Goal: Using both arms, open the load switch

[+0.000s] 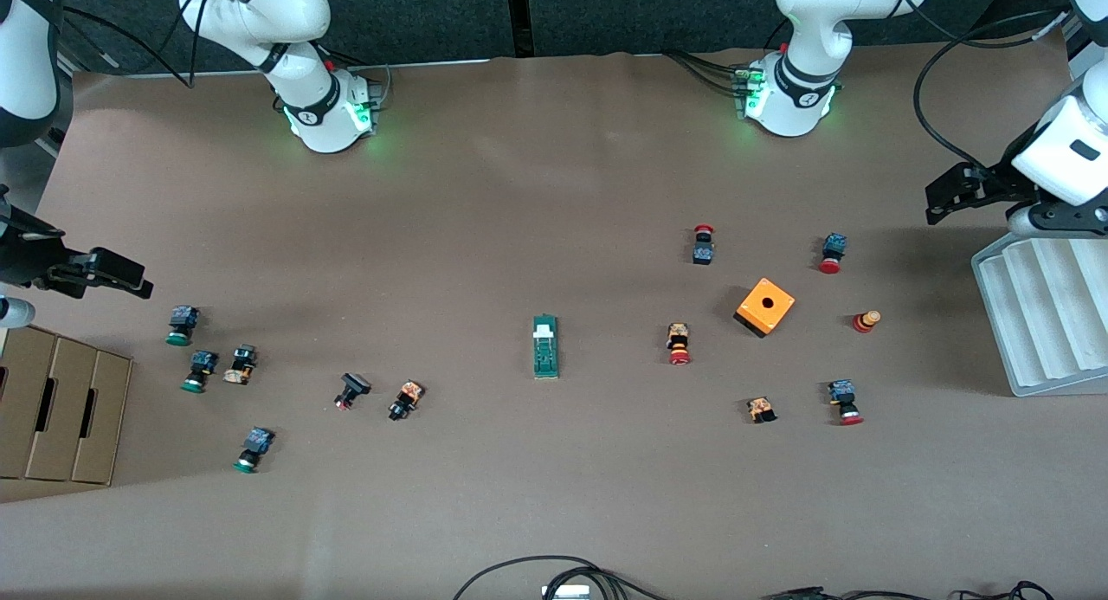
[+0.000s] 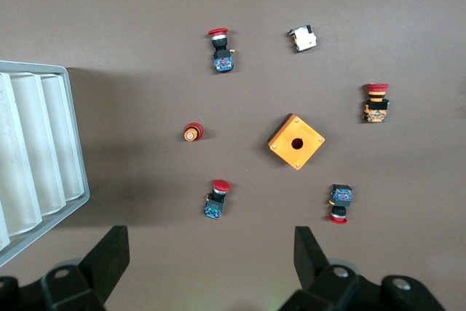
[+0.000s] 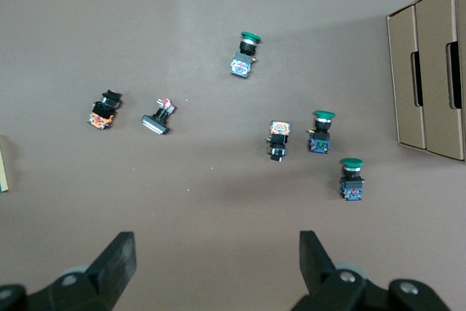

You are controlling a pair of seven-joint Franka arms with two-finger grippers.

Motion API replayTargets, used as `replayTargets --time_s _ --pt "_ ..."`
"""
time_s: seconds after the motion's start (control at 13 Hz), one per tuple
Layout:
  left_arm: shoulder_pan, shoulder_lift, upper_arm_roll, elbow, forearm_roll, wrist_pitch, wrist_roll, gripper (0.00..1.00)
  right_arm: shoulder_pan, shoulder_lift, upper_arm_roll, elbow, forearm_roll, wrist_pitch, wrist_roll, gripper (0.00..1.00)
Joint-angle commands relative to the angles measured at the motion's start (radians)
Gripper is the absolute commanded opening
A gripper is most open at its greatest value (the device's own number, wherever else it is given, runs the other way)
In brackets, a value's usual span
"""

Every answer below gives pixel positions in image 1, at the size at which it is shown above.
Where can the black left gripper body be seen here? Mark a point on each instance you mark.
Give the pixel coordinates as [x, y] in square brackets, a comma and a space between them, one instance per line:
[992, 183]

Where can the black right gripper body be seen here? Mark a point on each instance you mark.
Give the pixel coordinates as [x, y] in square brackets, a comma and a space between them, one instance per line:
[24, 255]

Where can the green terminal block module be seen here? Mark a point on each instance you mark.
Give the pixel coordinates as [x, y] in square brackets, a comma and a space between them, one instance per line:
[545, 349]

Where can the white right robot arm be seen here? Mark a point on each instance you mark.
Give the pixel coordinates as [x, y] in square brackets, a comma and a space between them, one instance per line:
[294, 11]

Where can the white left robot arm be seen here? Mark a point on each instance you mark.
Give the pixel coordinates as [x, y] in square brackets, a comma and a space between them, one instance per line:
[809, 29]

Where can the green push button blue block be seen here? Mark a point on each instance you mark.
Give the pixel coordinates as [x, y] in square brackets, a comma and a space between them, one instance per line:
[254, 448]
[182, 323]
[200, 370]

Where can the red push button blue block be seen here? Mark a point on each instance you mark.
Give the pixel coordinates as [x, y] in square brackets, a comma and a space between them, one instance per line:
[844, 401]
[833, 252]

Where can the brown cardboard divider box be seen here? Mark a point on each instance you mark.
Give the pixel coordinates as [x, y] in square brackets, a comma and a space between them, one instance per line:
[61, 409]

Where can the red yellow button head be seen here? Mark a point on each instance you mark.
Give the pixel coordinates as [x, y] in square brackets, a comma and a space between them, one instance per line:
[866, 321]

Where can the grey ribbed plastic tray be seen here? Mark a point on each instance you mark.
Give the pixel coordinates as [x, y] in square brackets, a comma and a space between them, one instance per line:
[1039, 323]

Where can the red push button black block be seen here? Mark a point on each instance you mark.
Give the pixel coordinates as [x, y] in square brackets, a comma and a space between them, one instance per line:
[703, 247]

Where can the black square button red base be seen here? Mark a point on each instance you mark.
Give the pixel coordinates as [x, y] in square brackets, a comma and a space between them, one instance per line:
[352, 390]

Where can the orange contact block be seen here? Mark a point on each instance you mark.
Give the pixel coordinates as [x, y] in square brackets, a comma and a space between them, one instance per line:
[762, 409]

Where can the red mushroom button orange block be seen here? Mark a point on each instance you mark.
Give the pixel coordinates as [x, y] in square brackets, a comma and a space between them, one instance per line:
[679, 344]

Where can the brown paper table cover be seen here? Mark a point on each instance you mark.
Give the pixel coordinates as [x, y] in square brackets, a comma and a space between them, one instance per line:
[554, 479]

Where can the silver white connector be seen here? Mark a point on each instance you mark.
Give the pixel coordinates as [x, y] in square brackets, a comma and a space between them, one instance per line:
[567, 592]

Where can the orange button enclosure box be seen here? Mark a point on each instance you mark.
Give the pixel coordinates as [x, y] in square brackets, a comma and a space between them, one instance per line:
[765, 306]

